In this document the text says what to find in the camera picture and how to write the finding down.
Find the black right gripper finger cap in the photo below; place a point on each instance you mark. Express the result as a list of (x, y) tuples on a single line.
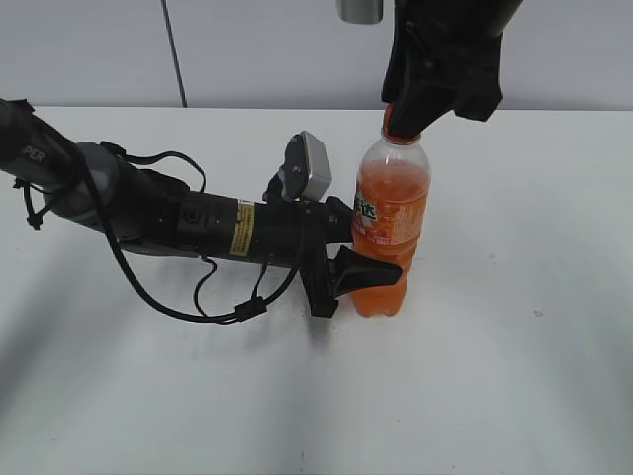
[(422, 91)]

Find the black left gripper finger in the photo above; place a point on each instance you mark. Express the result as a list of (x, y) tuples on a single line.
[(349, 272), (339, 219)]

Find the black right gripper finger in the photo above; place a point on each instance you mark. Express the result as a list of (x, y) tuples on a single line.
[(478, 90)]

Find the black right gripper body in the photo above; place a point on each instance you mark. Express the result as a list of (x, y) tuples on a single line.
[(428, 29)]

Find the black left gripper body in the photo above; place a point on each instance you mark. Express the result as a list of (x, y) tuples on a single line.
[(277, 233)]

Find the orange bottle cap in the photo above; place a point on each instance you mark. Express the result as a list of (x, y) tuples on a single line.
[(394, 130)]

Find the orange soda plastic bottle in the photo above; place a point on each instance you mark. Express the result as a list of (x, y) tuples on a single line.
[(392, 186)]

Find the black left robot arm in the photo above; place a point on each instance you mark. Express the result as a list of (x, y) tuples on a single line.
[(99, 186)]

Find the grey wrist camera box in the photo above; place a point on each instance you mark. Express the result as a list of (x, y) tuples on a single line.
[(304, 174)]

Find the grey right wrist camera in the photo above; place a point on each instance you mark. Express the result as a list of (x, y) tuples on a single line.
[(360, 12)]

